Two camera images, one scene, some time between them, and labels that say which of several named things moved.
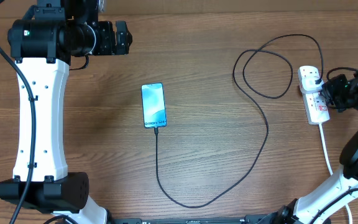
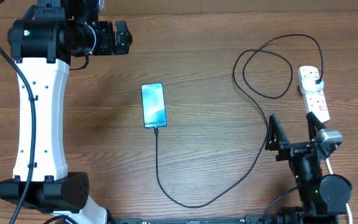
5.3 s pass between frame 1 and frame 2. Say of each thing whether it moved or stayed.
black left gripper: stayed
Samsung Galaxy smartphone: stayed
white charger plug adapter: stayed
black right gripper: moved
